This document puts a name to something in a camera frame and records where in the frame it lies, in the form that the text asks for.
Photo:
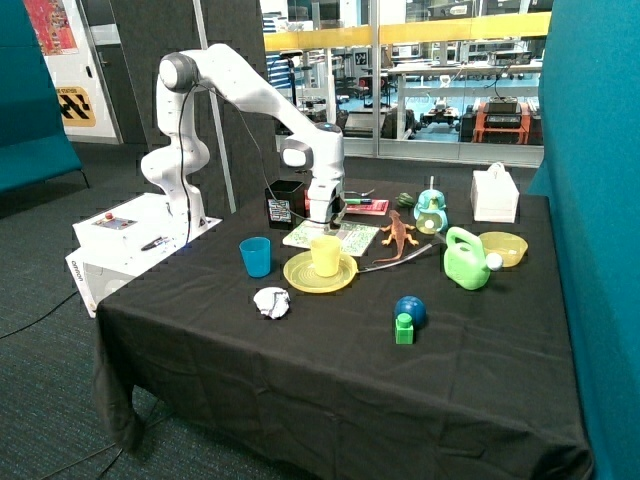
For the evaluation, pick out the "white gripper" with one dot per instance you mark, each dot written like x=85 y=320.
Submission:
x=326 y=202

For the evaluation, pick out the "green highlighter blue cap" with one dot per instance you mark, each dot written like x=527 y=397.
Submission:
x=358 y=201

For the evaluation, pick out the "red kids book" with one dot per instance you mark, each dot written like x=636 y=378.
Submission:
x=377 y=208

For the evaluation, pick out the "silver metal fork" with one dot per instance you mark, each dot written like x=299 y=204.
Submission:
x=360 y=194

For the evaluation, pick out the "black square pen holder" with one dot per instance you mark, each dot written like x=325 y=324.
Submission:
x=285 y=204

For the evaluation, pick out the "yellow plastic cup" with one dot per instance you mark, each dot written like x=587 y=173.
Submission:
x=325 y=252

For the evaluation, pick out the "green toy pepper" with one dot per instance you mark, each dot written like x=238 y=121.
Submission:
x=404 y=200

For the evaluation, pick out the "yellow plastic plate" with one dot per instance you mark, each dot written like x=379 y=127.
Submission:
x=301 y=274

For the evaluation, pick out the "orange toy lizard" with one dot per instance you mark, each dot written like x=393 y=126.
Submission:
x=398 y=232

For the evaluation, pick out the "blue plastic cup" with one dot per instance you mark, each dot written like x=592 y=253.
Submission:
x=256 y=255

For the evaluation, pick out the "silver metal knife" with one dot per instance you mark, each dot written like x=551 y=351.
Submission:
x=386 y=263

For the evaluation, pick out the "teal penguin toy bottle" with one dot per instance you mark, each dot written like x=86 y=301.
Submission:
x=429 y=211

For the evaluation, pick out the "crumpled white paper ball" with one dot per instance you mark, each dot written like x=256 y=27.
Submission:
x=272 y=302

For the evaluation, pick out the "black tablecloth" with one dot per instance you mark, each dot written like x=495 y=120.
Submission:
x=486 y=391

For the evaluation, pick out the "blue ball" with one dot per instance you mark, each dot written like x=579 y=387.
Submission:
x=414 y=307

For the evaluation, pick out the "green toy block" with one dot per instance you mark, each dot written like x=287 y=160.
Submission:
x=404 y=329

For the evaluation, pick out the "green toy watering can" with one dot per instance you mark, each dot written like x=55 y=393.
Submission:
x=465 y=261

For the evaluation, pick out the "white paper box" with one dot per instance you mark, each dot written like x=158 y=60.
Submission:
x=494 y=195

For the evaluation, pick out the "black marker pen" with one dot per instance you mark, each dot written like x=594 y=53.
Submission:
x=159 y=242

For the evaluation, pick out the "yellow plastic bowl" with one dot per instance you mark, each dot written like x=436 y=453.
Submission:
x=510 y=247

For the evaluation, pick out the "white robot control box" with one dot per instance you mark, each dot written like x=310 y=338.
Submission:
x=109 y=254

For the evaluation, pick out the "teal sofa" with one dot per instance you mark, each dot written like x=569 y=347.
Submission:
x=34 y=146

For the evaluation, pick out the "teal partition wall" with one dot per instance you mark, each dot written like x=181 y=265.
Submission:
x=589 y=94

